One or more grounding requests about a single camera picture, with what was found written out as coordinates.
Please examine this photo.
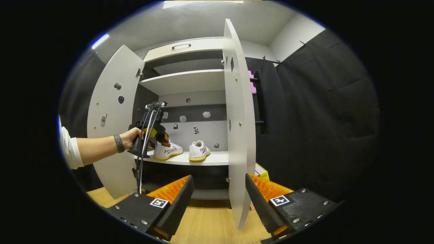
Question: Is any ceiling light panel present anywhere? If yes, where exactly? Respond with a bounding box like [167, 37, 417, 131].
[91, 33, 110, 50]
[163, 0, 244, 9]

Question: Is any white shoe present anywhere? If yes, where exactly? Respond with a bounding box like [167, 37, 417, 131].
[188, 140, 211, 163]
[153, 140, 183, 161]

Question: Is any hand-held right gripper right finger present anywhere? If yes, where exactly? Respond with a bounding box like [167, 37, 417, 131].
[244, 173, 340, 240]

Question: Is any white shoe cabinet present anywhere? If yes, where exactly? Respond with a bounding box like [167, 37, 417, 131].
[87, 19, 257, 230]

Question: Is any white shoe cabinet door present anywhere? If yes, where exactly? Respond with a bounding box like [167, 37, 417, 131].
[87, 45, 145, 200]
[222, 19, 257, 230]

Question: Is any yellow book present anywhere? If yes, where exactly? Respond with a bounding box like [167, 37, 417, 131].
[255, 162, 270, 182]

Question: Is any black backdrop cloth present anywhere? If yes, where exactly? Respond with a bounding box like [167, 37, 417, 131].
[58, 29, 381, 204]

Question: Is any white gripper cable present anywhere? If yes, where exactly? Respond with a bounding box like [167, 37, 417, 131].
[137, 108, 160, 194]

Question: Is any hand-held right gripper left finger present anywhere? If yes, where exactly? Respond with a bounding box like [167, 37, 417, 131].
[104, 175, 195, 242]

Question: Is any white cabinet shelf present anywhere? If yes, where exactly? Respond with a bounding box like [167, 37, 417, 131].
[134, 150, 230, 166]
[139, 69, 225, 96]
[153, 58, 224, 76]

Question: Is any white sleeve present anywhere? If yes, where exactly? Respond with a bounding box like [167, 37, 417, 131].
[58, 115, 84, 170]

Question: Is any grey wristband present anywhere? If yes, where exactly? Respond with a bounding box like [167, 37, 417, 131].
[114, 134, 125, 154]

